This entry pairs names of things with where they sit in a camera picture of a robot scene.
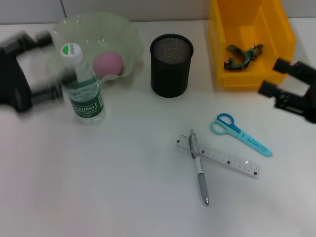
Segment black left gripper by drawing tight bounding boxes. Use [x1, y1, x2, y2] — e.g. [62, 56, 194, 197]
[0, 30, 77, 113]

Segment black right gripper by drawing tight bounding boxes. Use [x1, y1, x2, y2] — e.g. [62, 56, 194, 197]
[258, 58, 316, 124]

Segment green plastic wrapper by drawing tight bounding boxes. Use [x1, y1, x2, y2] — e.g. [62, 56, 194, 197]
[223, 43, 264, 72]

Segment clear water bottle green label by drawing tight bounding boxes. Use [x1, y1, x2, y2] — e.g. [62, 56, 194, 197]
[60, 42, 106, 125]

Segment pink toy peach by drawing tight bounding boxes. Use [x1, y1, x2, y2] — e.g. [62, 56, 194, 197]
[93, 51, 123, 77]

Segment blue scissors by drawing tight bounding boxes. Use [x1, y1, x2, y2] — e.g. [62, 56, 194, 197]
[211, 113, 273, 158]

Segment clear plastic ruler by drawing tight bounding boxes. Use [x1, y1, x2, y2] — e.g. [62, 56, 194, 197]
[168, 133, 261, 179]

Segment black mesh pen holder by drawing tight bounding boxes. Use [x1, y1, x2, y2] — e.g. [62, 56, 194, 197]
[149, 34, 195, 98]

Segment grey white ballpoint pen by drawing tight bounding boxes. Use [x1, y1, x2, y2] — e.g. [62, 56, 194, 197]
[188, 128, 210, 206]

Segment translucent green wavy fruit plate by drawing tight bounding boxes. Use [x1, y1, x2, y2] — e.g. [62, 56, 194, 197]
[40, 11, 145, 87]

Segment yellow plastic bin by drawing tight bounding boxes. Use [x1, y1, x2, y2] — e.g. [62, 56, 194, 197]
[207, 0, 297, 91]

